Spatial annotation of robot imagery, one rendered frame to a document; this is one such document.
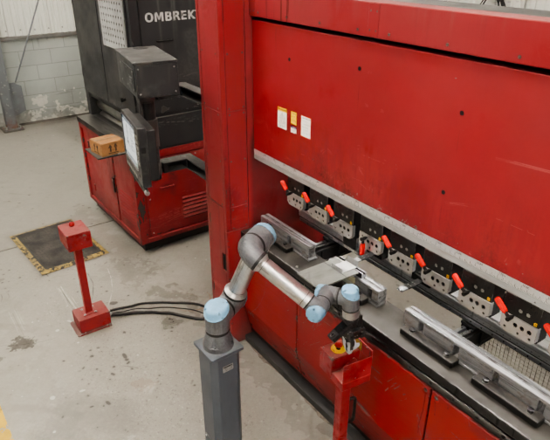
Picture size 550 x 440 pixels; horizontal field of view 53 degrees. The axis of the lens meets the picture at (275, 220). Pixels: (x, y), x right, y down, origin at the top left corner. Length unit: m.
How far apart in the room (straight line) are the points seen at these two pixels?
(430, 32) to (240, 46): 1.27
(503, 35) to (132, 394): 2.86
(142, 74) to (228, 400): 1.75
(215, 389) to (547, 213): 1.69
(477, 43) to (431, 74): 0.24
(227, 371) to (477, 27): 1.84
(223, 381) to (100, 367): 1.35
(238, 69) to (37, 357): 2.36
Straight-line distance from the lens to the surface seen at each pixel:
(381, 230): 2.63
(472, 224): 2.28
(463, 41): 2.15
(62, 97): 9.54
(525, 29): 2.02
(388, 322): 2.78
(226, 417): 2.98
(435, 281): 2.49
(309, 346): 3.28
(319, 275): 2.84
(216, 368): 2.74
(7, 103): 9.13
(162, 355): 3.96
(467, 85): 2.18
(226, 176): 3.33
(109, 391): 3.78
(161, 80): 3.17
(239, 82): 3.22
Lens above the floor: 2.52
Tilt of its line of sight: 27 degrees down
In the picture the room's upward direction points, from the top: straight up
